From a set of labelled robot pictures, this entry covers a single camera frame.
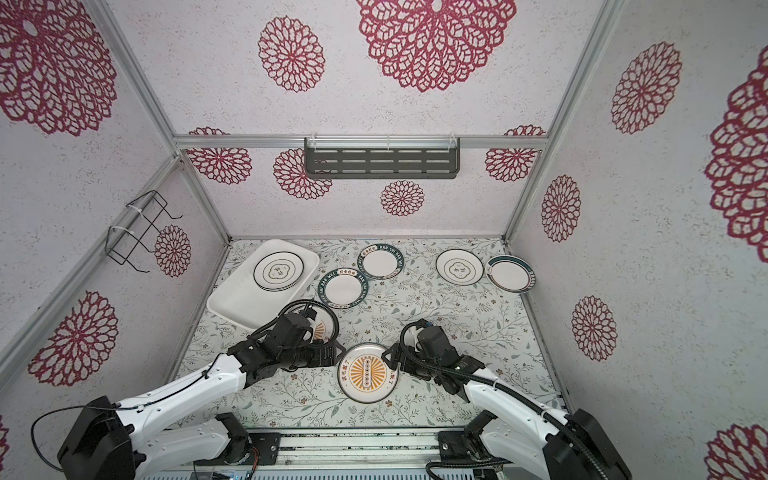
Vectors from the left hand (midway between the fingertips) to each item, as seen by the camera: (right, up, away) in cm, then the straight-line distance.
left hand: (333, 357), depth 81 cm
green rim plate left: (-1, +17, +25) cm, 30 cm away
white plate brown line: (+42, +24, +32) cm, 58 cm away
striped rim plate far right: (+61, +22, +30) cm, 72 cm away
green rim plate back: (+12, +27, +33) cm, 44 cm away
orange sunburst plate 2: (+8, -7, +5) cm, 12 cm away
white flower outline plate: (-25, +23, +28) cm, 44 cm away
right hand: (+16, 0, +1) cm, 16 cm away
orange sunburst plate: (0, +12, -15) cm, 19 cm away
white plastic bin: (-34, +14, +17) cm, 40 cm away
